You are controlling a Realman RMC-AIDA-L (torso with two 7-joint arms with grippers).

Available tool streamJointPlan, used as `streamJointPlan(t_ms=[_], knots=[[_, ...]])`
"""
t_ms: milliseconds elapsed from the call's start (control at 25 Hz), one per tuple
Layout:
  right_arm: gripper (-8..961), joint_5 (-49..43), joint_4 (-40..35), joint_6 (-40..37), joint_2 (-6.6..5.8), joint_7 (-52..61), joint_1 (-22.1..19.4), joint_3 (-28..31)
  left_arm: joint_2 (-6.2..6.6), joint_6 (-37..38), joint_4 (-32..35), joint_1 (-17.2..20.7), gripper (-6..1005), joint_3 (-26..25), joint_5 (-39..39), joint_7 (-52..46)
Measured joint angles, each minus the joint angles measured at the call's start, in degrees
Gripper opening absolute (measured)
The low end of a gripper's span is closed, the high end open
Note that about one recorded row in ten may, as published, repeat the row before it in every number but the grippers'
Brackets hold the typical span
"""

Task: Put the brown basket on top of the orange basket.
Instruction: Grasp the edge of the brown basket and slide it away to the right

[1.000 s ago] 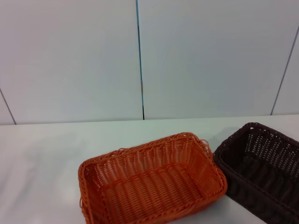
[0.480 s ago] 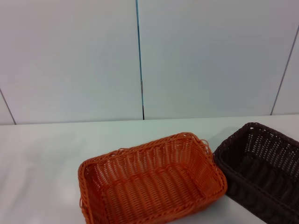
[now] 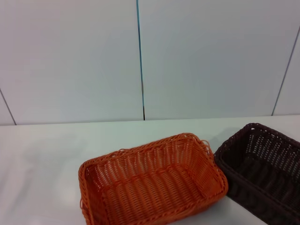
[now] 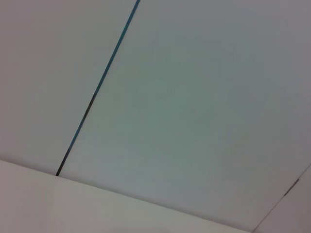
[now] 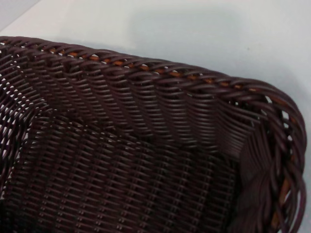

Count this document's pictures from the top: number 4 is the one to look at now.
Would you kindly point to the teal wall panel joint strip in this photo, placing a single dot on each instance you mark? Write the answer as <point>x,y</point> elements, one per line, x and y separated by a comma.
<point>102,77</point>

